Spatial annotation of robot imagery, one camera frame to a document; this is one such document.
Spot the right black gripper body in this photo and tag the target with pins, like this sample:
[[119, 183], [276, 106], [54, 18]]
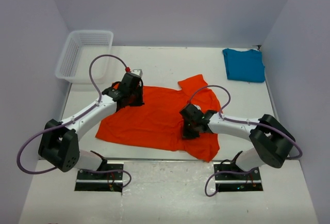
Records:
[[189, 130]]

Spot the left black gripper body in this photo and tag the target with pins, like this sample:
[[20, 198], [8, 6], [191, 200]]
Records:
[[136, 99]]

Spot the orange t shirt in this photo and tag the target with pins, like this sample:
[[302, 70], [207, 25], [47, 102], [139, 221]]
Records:
[[158, 124]]

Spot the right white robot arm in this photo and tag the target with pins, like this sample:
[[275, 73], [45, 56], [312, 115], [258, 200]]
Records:
[[271, 142]]

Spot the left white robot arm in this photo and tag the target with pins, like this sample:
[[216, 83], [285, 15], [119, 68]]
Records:
[[60, 143]]

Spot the white plastic basket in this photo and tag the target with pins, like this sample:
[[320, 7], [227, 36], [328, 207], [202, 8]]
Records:
[[80, 48]]

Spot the blue folded t shirt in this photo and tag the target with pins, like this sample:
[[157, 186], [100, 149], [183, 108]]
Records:
[[245, 66]]

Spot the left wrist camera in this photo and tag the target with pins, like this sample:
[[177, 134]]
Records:
[[137, 72]]

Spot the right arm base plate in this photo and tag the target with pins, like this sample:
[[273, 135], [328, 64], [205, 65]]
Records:
[[228, 182]]

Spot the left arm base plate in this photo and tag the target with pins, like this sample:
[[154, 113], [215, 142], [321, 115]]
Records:
[[105, 182]]

